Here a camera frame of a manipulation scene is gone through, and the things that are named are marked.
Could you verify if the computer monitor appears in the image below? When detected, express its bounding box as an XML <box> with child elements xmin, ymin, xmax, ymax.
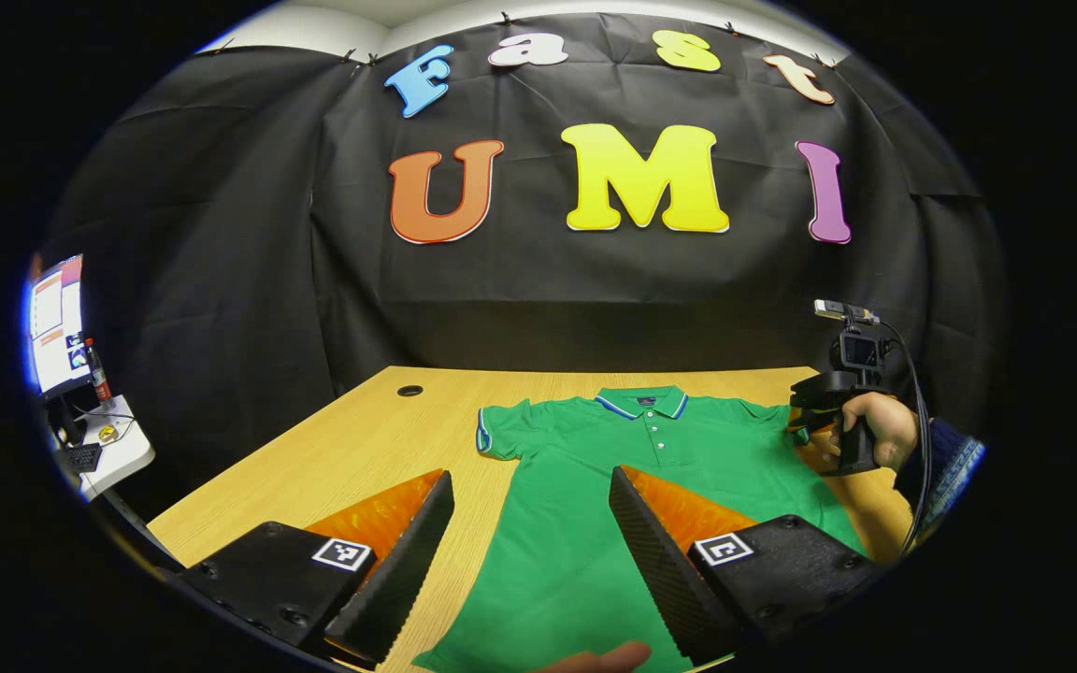
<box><xmin>26</xmin><ymin>254</ymin><xmax>95</xmax><ymax>398</ymax></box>

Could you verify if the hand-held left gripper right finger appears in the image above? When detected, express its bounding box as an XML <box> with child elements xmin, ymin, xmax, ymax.
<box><xmin>609</xmin><ymin>465</ymin><xmax>885</xmax><ymax>666</ymax></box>

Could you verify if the white side table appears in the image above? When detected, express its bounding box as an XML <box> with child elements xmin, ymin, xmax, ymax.
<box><xmin>52</xmin><ymin>394</ymin><xmax>156</xmax><ymax>501</ymax></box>

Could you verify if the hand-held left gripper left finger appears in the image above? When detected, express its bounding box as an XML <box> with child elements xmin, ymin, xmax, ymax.
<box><xmin>179</xmin><ymin>469</ymin><xmax>455</xmax><ymax>666</ymax></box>

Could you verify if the black cable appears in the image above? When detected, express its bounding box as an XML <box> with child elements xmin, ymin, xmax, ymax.
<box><xmin>875</xmin><ymin>321</ymin><xmax>934</xmax><ymax>562</ymax></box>

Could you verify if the green T-shirt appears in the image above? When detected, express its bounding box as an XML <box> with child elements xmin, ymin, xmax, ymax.
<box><xmin>412</xmin><ymin>385</ymin><xmax>876</xmax><ymax>673</ymax></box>

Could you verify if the black backdrop cloth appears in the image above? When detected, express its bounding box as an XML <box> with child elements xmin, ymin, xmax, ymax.
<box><xmin>34</xmin><ymin>9</ymin><xmax>1007</xmax><ymax>524</ymax></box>

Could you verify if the red bottle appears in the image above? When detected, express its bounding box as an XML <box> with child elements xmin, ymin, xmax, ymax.
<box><xmin>85</xmin><ymin>338</ymin><xmax>114</xmax><ymax>403</ymax></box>

